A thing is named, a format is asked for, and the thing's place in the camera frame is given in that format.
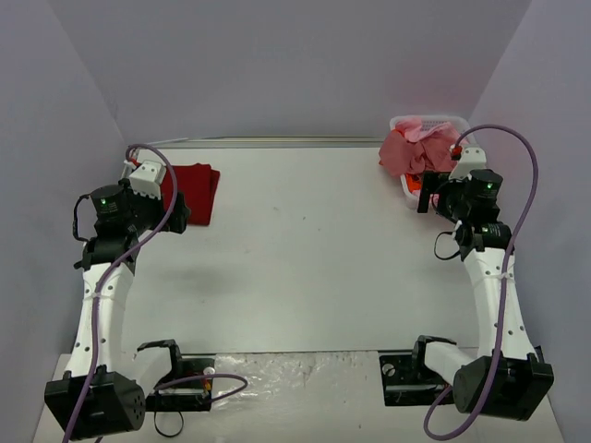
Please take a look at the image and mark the salmon pink t-shirt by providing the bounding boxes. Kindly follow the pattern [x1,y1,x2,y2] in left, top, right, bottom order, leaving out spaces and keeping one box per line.
[379,130,456,177]

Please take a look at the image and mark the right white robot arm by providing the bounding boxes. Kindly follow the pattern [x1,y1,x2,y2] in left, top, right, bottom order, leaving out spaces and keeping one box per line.
[409,169,554,421]

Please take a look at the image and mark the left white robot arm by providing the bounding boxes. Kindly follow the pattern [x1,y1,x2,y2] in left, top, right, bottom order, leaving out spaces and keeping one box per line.
[44,179,189,442]

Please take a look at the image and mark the orange t-shirt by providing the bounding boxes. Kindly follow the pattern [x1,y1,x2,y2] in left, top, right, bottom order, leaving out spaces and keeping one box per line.
[400,174,422,210]

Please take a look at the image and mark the folded dark red t-shirt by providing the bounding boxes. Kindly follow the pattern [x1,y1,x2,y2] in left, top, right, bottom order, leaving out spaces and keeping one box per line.
[174,163,220,226]

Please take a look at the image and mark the white plastic basket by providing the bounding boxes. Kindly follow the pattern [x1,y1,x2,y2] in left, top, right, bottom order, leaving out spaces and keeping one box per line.
[379,114,469,210]

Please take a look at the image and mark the light pink t-shirt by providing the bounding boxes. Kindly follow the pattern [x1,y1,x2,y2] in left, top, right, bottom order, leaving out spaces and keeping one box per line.
[393,116,452,143]

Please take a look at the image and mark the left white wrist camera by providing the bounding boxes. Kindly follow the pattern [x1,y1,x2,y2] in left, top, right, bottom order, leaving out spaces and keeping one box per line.
[128,161,166,200]

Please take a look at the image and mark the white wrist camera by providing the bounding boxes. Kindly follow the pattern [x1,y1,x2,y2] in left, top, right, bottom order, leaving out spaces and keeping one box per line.
[449,145,487,180]
[128,161,166,200]

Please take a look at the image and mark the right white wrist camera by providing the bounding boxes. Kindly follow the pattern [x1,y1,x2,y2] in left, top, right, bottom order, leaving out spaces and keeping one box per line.
[449,145,487,180]

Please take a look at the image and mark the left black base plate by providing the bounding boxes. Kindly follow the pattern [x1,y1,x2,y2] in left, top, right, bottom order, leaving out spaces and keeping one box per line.
[146,354,216,413]

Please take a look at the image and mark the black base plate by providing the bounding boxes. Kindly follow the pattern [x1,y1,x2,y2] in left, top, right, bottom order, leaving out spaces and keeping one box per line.
[379,350,447,407]
[146,354,216,413]

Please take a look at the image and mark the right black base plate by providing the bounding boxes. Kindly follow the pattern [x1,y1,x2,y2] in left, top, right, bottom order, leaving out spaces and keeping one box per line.
[379,350,447,407]

